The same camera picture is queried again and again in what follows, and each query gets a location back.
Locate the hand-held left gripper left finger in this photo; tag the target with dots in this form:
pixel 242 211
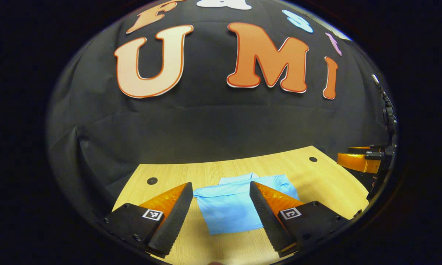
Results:
pixel 173 224

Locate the light blue T-shirt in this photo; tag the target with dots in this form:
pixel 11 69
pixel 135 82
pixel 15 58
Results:
pixel 228 209

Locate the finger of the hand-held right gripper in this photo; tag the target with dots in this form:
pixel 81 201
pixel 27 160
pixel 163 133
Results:
pixel 357 163
pixel 368 149

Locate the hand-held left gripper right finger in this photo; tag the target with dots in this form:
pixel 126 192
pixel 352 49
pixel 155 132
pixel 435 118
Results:
pixel 270 224

